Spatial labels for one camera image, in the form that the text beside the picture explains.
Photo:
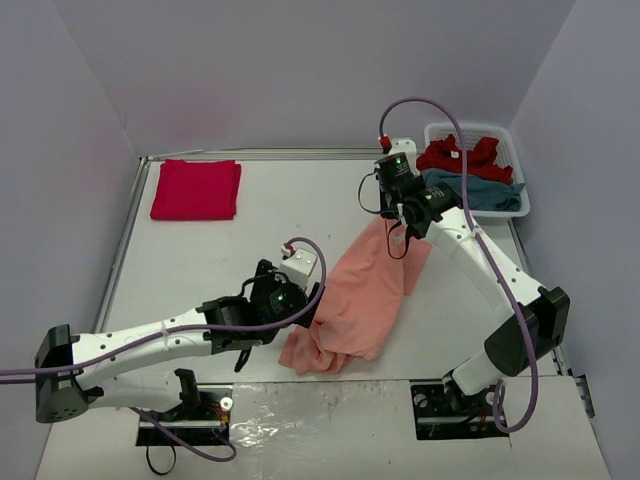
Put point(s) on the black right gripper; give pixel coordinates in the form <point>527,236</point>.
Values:
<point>392,211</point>

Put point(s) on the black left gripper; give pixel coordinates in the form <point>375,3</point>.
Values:
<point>314,306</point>

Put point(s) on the salmon pink t-shirt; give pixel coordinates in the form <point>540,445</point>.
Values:
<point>361,302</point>

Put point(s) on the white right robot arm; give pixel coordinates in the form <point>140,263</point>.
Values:
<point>531,318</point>

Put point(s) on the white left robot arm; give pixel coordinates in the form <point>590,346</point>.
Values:
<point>78,372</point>

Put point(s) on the dark red t-shirt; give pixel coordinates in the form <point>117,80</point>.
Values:
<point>446,155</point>

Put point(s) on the blue-grey t-shirt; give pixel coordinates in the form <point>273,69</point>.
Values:
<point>483,195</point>

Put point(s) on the folded red t-shirt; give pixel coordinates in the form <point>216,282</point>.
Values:
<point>196,191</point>

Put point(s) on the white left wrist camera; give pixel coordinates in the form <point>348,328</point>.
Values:
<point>297,265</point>

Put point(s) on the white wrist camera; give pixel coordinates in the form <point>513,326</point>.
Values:
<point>297,265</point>
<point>392,146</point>

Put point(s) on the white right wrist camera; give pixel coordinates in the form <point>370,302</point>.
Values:
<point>392,146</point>

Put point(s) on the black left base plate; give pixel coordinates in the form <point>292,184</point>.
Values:
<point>204,425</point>

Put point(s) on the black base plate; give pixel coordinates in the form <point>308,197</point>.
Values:
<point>438,417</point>
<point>204,425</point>

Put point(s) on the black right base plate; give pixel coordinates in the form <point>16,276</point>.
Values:
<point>438,417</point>

